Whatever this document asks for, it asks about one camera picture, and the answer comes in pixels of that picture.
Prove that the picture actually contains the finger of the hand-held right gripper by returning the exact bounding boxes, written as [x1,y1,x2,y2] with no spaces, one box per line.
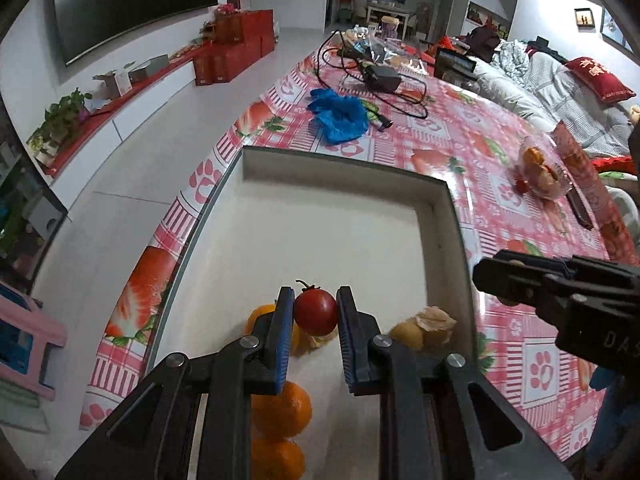
[494,250,577,277]
[472,258,577,309]

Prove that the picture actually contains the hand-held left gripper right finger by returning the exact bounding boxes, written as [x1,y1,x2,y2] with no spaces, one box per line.
[335,286,572,480]

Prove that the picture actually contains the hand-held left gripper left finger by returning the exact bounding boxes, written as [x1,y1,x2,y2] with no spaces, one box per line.
[55,286,297,480]

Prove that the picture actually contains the orange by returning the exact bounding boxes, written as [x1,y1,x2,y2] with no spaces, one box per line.
[250,381,313,441]
[250,437,307,480]
[244,304,277,348]

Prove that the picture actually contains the clear glass bowl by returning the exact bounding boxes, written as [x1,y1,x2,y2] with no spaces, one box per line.
[515,135,575,201]

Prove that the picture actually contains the white rectangular box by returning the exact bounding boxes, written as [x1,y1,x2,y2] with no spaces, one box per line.
[145,146,478,480]

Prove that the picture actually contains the small yellow round fruit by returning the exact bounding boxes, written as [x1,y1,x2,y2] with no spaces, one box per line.
[389,321,425,352]

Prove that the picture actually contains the smartphone in red case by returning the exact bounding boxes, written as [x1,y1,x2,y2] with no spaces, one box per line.
[566,189,596,231]

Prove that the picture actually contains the plain red pillow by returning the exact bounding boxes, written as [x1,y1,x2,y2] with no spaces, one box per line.
[592,155,636,173]

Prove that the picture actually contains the grey covered sofa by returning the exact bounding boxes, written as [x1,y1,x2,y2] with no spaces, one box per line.
[470,35,640,181]

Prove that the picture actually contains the red embroidered cushion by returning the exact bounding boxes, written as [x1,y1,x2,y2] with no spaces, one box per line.
[565,56,637,103]

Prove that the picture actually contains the black framed screen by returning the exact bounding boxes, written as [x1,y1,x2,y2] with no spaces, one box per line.
[434,47,477,80]

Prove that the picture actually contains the pile of dark clothes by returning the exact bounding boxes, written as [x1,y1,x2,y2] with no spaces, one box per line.
[462,25,503,56]

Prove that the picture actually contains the blue cloth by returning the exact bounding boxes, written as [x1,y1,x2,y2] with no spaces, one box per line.
[306,87,371,145]

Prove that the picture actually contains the black power adapter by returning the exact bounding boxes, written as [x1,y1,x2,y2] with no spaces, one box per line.
[364,65,403,93]

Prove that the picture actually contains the pink plastic stool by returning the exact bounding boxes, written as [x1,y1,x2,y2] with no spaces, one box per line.
[0,294,68,402]

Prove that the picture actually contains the pile of clear plastic bags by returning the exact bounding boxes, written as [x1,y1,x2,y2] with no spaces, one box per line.
[342,25,431,68]

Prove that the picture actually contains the white television cabinet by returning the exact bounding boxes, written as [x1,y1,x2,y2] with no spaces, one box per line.
[30,42,201,211]

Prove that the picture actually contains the black framed glass cabinet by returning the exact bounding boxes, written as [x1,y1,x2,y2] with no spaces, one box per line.
[0,105,68,291]

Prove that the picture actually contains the white side table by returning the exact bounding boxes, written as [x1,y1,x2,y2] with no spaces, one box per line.
[366,2,416,28]

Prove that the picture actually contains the stack of red gift boxes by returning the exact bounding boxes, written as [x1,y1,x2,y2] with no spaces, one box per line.
[192,7,277,86]

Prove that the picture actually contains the grey flat box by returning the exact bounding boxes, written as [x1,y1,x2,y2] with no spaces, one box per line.
[127,56,171,83]

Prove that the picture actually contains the small white carton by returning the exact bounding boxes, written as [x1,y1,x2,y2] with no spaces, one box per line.
[92,71,133,101]

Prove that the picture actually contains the green potted plant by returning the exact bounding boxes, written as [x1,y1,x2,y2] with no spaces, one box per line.
[27,87,96,153]

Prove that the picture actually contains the large wall picture frame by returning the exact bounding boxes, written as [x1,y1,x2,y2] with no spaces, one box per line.
[600,7,633,53]

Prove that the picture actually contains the black power cable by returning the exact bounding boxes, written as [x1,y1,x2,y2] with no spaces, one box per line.
[316,30,430,131]

